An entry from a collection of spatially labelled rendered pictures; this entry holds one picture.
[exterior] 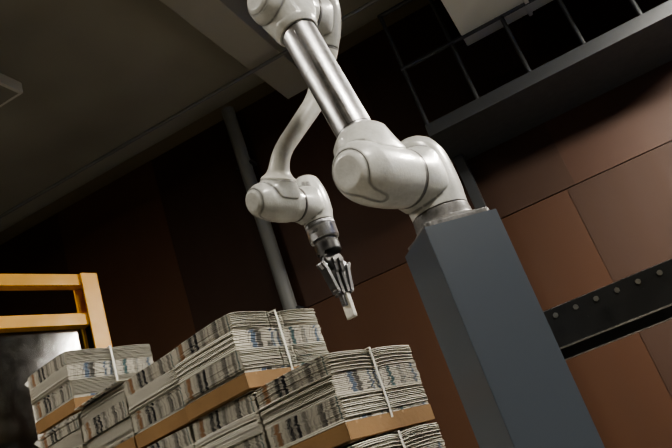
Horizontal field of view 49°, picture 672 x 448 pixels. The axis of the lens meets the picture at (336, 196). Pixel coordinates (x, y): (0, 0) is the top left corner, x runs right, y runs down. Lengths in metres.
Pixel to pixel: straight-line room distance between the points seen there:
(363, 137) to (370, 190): 0.13
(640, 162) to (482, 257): 3.99
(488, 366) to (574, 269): 3.90
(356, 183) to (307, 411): 0.63
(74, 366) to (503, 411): 1.69
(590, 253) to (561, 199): 0.45
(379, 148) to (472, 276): 0.38
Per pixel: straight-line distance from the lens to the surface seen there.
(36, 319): 3.54
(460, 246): 1.79
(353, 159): 1.70
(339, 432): 1.89
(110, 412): 2.64
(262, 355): 2.16
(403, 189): 1.75
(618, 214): 5.62
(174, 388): 2.35
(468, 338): 1.73
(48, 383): 2.98
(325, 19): 2.18
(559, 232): 5.64
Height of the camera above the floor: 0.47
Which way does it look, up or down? 22 degrees up
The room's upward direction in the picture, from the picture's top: 20 degrees counter-clockwise
